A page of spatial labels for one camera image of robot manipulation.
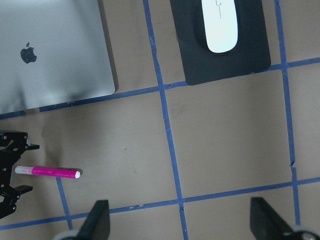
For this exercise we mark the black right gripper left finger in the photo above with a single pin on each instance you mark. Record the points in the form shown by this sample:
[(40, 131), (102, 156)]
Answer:
[(97, 225)]

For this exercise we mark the grey closed laptop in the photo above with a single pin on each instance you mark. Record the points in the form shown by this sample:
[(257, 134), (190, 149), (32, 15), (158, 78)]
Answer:
[(53, 52)]

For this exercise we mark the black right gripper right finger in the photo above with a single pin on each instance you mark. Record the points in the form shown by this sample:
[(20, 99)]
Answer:
[(267, 224)]

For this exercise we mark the black mousepad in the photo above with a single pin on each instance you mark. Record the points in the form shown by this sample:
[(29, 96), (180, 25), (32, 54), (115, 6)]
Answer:
[(250, 55)]

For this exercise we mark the white computer mouse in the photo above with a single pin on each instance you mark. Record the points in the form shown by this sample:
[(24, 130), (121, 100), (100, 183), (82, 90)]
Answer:
[(220, 25)]

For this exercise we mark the pink highlighter pen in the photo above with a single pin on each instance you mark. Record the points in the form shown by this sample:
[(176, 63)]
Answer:
[(50, 172)]

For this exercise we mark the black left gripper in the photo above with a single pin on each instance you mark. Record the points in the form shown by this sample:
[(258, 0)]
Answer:
[(12, 145)]

